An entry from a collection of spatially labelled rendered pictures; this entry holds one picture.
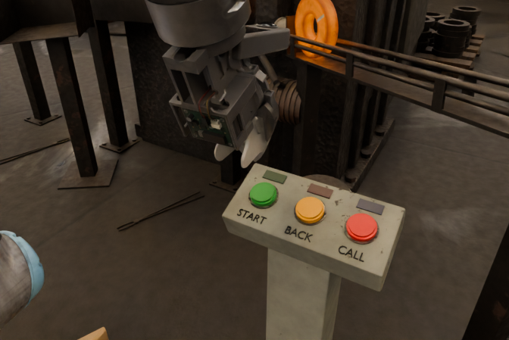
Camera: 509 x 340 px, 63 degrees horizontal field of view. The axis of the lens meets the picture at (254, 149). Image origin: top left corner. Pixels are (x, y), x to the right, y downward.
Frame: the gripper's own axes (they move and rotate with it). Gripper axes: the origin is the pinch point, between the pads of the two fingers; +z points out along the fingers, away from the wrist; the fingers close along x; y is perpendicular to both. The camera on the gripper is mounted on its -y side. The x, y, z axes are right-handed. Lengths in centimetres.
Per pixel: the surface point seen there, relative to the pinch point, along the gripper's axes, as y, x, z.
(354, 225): 0.9, 13.7, 9.6
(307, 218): 2.0, 7.4, 9.7
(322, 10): -55, -13, 13
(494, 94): -25.3, 26.4, 5.8
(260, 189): 0.1, -0.9, 9.4
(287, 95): -49, -22, 37
